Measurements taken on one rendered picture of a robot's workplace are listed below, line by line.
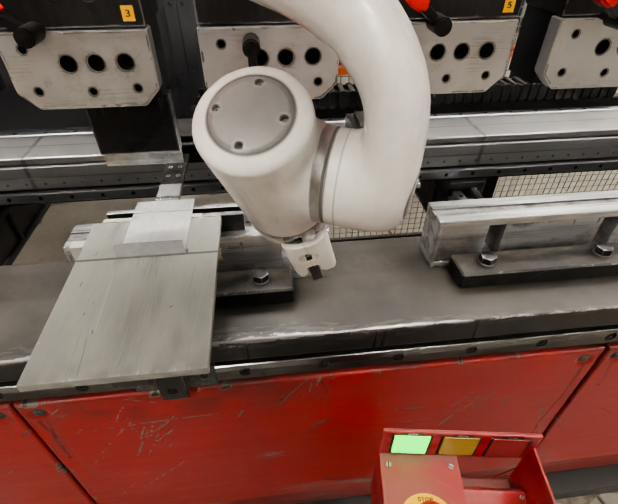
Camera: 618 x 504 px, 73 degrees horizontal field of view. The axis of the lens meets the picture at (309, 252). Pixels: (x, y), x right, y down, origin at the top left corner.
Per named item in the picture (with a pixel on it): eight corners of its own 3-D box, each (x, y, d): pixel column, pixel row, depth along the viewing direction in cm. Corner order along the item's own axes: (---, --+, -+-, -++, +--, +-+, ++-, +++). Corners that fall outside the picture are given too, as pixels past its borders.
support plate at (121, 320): (19, 392, 40) (15, 386, 39) (95, 229, 60) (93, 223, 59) (209, 374, 42) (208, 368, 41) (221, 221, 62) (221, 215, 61)
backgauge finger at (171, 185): (130, 212, 64) (120, 183, 61) (157, 139, 84) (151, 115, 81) (208, 207, 65) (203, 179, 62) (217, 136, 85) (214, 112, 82)
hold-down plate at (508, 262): (459, 289, 67) (463, 275, 65) (446, 266, 71) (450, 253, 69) (631, 274, 70) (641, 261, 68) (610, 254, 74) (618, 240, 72)
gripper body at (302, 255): (341, 237, 40) (346, 266, 51) (310, 149, 43) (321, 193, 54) (267, 262, 40) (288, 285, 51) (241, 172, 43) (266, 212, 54)
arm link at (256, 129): (347, 164, 40) (256, 149, 41) (339, 67, 27) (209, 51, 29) (326, 247, 38) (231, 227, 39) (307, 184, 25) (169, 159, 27)
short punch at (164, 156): (106, 169, 55) (81, 98, 49) (110, 162, 57) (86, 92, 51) (183, 165, 56) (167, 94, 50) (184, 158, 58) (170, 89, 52)
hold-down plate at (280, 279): (94, 319, 62) (87, 305, 60) (104, 293, 66) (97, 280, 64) (294, 302, 65) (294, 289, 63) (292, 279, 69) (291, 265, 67)
